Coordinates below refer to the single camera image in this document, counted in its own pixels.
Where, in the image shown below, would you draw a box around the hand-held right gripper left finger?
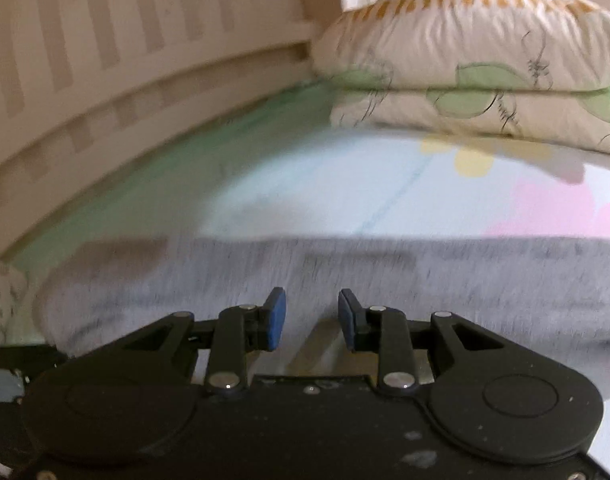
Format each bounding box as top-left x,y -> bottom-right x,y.
117,287 -> 287,395

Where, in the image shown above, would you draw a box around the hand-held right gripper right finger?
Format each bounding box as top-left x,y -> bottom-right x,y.
338,288 -> 520,395

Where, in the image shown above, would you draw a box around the grey pants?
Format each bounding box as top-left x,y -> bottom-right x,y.
32,234 -> 610,393

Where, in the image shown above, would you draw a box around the white patterned cloth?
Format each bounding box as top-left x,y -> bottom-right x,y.
0,257 -> 30,338

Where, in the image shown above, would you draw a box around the cream floral pillow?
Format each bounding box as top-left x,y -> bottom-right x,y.
329,81 -> 610,157

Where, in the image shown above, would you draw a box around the floral pillow with orange trim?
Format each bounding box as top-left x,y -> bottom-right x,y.
310,0 -> 610,95

